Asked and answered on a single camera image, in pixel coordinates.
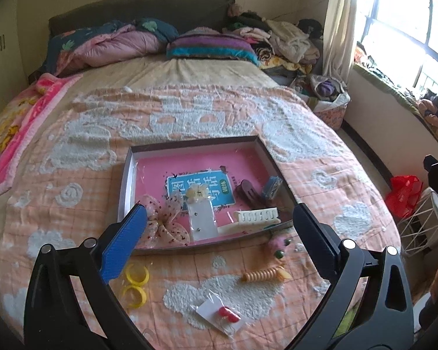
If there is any polka dot bow hair clip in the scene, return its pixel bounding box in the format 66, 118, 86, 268
138, 190, 190, 249

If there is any yellow hair ring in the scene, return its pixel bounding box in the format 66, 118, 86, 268
121, 285, 148, 309
125, 262, 150, 287

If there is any pink pompom hair tie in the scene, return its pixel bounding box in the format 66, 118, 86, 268
264, 234, 295, 262

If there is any white cloud hair claw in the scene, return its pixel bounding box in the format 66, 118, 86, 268
218, 207, 281, 235

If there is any blue rectangular hair clip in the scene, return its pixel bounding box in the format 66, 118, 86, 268
261, 175, 283, 201

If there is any pearl hair clip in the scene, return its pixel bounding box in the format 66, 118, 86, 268
185, 183, 209, 204

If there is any dark red hair clip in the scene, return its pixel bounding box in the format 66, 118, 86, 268
236, 179, 267, 209

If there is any red bead earring card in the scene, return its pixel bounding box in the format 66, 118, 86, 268
194, 292, 247, 337

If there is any red plastic bag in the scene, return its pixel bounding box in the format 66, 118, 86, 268
385, 175, 423, 219

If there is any dark cardboard box tray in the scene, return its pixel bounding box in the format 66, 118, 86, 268
117, 135, 298, 256

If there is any orange plaid cloud quilt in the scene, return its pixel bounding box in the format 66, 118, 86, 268
0, 85, 400, 349

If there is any floral fabric laundry basket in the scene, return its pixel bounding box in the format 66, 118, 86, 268
291, 73, 350, 130

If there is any pink cartoon blanket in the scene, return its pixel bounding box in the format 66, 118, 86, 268
0, 73, 82, 195

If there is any cream curtain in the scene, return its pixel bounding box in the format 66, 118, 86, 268
323, 0, 358, 85

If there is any pile of clothes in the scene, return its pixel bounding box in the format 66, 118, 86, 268
223, 3, 322, 75

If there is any pink and navy comforter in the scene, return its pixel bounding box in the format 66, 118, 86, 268
41, 17, 179, 77

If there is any cream wardrobe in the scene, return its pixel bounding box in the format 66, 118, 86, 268
0, 0, 27, 113

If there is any purple teal striped pillow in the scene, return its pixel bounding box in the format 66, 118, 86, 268
166, 27, 260, 67

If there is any dark green headboard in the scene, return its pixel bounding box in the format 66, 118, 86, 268
48, 0, 236, 37

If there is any white wire rack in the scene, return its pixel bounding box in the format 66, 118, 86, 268
397, 187, 438, 258

